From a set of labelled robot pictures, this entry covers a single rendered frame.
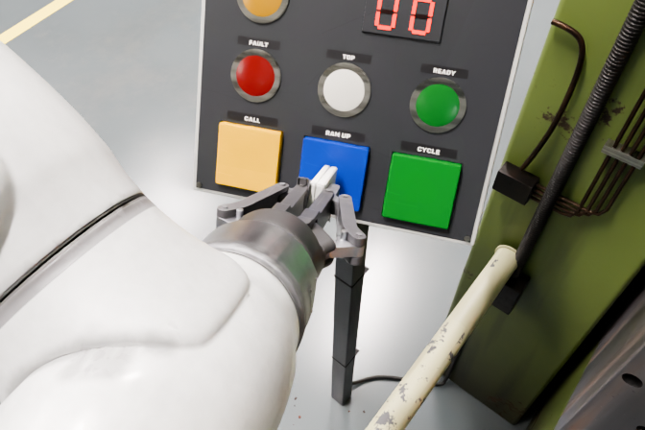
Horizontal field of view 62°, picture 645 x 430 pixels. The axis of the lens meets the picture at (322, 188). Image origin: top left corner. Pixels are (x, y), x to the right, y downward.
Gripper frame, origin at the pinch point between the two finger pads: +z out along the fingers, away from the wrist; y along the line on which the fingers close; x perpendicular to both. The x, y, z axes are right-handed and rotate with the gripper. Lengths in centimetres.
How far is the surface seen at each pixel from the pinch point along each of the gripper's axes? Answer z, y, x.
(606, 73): 21.5, 29.5, 14.3
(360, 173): 4.5, 3.2, 1.0
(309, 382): 68, -8, -80
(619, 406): 17, 42, -29
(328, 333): 81, -7, -72
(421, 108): 4.9, 8.4, 9.0
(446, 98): 4.9, 10.7, 10.5
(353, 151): 4.5, 2.1, 3.3
